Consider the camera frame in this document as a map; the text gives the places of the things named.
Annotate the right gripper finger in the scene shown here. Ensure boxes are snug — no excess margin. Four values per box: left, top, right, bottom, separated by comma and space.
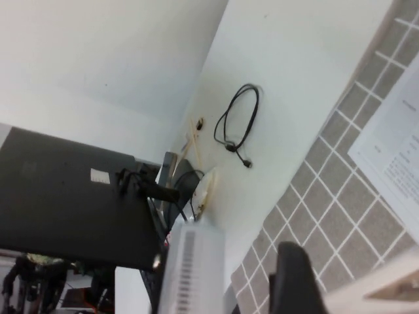
268, 241, 330, 314

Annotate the white product catalogue book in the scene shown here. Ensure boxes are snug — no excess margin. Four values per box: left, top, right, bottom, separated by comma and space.
322, 63, 419, 314

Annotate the thin black power cable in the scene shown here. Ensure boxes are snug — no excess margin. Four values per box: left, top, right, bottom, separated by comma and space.
172, 169, 206, 224

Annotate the coiled black usb cable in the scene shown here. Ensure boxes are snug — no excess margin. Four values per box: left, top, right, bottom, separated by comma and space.
214, 84, 262, 169

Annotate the grey metal post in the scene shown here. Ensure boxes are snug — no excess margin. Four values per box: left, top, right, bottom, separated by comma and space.
156, 151, 179, 190

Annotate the thin wooden stick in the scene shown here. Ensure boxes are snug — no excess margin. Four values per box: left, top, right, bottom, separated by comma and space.
170, 127, 202, 184

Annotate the dark blurry background equipment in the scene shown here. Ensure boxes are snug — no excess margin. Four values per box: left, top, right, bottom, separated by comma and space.
1, 253, 68, 314

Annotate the grey white checked tablecloth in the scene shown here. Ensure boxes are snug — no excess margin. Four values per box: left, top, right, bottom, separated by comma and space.
230, 0, 419, 295

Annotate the black computer monitor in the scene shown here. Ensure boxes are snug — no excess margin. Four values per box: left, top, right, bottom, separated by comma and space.
0, 126, 164, 272

